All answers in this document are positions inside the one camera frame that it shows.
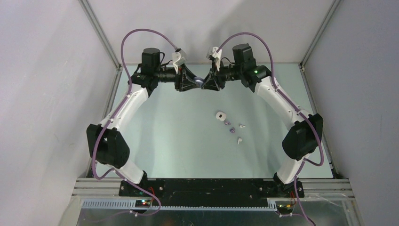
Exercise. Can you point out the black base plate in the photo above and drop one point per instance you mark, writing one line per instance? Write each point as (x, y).
(216, 192)

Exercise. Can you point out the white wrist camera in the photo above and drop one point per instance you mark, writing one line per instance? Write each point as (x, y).
(178, 59)
(214, 54)

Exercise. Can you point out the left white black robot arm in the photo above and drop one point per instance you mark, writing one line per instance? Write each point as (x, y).
(105, 139)

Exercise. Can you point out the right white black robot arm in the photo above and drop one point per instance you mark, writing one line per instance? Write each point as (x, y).
(304, 128)

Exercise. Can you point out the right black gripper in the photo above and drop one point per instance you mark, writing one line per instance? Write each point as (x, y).
(210, 82)

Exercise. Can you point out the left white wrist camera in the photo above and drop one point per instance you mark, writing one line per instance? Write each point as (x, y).
(178, 59)

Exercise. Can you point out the purple earbud charging case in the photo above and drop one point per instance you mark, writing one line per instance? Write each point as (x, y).
(200, 81)

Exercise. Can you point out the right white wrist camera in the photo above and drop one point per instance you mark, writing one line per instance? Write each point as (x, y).
(214, 54)

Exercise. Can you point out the white earbud charging case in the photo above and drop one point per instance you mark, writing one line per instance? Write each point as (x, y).
(221, 116)

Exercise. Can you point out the aluminium frame rail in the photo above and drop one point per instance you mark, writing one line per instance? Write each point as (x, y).
(326, 202)

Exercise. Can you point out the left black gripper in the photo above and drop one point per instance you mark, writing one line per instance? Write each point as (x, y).
(184, 80)

